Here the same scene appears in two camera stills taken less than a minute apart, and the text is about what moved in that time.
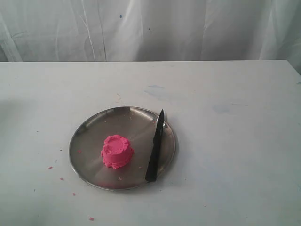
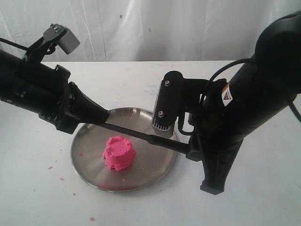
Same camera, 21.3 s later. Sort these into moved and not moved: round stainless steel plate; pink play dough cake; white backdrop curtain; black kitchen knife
Moved: black kitchen knife
Not moved: round stainless steel plate; pink play dough cake; white backdrop curtain
